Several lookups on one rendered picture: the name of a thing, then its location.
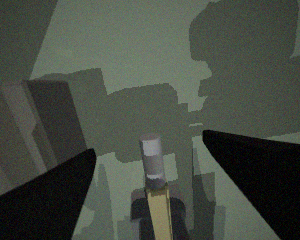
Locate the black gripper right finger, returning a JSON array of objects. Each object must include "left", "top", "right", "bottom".
[{"left": 202, "top": 130, "right": 300, "bottom": 240}]

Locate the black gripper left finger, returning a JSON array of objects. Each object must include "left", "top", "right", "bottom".
[{"left": 0, "top": 148, "right": 97, "bottom": 240}]

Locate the grey cylinder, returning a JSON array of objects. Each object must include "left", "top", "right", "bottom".
[{"left": 139, "top": 133, "right": 173, "bottom": 240}]

